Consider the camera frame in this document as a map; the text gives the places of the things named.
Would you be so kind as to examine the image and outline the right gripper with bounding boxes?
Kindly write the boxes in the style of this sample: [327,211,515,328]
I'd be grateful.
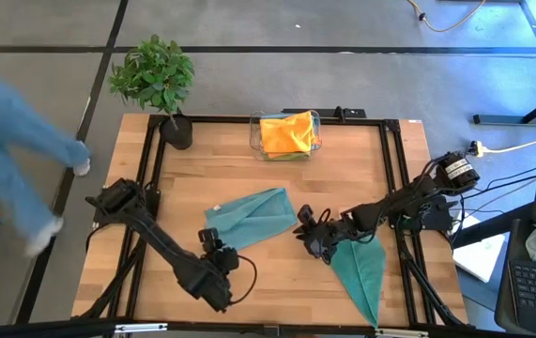
[293,204,358,257]

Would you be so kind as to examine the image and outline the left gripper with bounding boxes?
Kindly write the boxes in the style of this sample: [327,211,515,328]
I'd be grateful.
[198,228,241,279]

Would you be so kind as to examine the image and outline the teal microfiber towel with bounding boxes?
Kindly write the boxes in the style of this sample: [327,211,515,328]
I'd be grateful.
[329,234,387,329]

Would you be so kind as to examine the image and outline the green microfiber towel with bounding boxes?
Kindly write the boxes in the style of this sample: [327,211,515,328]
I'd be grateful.
[267,150,314,162]

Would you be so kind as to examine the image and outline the orange microfiber towel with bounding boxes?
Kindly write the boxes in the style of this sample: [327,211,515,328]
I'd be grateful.
[259,111,318,160]

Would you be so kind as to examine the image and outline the clear plastic bin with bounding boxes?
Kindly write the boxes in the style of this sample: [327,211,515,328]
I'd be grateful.
[248,110,324,162]

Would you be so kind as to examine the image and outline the black mounting bar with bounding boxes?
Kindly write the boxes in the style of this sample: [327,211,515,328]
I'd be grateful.
[282,106,367,119]

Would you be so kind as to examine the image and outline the green potted plant black pot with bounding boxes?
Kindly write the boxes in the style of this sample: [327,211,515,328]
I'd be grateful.
[106,33,196,151]

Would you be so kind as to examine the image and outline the white notebook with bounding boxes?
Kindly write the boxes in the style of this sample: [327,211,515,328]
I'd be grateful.
[452,210,507,284]

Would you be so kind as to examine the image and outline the black desk foot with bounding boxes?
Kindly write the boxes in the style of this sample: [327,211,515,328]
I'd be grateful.
[472,86,536,126]

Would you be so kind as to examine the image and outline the person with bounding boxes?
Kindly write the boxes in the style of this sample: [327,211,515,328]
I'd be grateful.
[0,72,93,258]

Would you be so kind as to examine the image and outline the dark grey laptop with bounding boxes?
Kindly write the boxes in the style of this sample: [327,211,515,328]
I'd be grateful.
[495,111,536,338]

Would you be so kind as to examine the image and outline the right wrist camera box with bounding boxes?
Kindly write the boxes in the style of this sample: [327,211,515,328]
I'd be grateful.
[314,241,334,266]

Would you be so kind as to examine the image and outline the silver metal bracket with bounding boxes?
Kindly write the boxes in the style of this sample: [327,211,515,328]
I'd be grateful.
[115,322,169,335]
[374,328,429,338]

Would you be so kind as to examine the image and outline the white extension cord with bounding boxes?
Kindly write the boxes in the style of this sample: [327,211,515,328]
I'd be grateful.
[467,137,536,159]

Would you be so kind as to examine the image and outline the black floor cable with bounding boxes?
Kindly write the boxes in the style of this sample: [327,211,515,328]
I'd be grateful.
[478,163,536,198]

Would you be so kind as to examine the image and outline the yellow hanging cable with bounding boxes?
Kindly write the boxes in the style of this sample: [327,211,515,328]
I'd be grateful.
[406,0,488,34]

